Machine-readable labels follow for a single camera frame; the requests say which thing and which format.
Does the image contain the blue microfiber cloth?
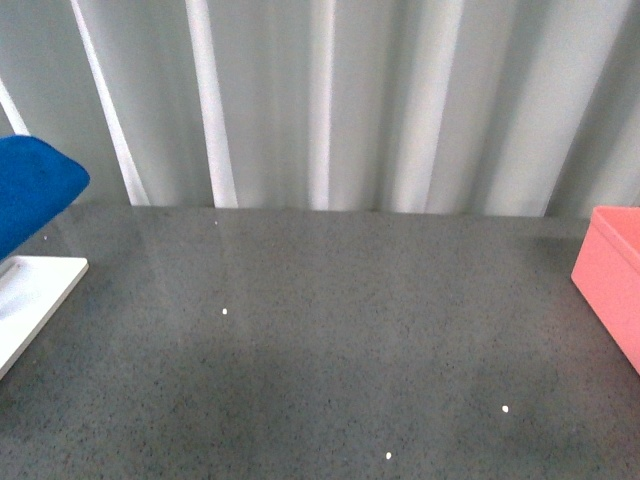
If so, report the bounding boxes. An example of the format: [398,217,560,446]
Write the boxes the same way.
[1,135,90,258]

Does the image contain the pink plastic bin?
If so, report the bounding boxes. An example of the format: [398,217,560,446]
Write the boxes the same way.
[571,206,639,369]

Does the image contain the white rectangular tray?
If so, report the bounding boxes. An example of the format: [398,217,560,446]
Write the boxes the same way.
[1,255,89,375]

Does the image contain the white pleated curtain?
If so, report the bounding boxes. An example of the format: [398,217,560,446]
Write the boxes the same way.
[1,1,639,217]

